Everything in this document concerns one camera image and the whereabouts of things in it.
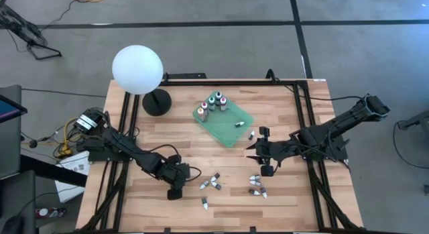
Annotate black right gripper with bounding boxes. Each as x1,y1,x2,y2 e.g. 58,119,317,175
246,126,292,177

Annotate black cable hook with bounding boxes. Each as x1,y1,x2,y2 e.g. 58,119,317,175
265,68,280,84

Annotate yellow coiled cable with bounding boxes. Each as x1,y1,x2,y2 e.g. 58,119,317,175
55,116,88,158

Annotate dark grey desk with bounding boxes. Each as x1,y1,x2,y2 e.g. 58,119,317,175
0,84,23,180

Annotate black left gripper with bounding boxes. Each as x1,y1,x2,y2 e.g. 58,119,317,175
157,154,192,200

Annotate black power cable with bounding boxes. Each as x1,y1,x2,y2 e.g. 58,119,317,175
267,68,366,103

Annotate black computer mouse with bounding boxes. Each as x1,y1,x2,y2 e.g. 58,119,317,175
1,215,25,234

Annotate black aluminium table frame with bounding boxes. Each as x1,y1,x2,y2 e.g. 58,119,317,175
80,78,365,234

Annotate white globe table lamp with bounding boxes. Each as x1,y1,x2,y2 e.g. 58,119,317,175
111,44,172,117

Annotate black computer monitor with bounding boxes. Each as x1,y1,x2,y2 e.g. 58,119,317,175
0,94,28,124

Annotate red white can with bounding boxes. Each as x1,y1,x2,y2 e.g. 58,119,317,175
35,207,67,219

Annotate white cardboard box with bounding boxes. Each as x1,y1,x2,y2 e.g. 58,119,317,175
54,150,90,204

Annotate black folded stand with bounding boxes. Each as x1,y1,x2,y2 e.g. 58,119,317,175
0,2,63,61

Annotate green translucent plastic tray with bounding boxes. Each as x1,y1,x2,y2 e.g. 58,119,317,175
192,91,255,149

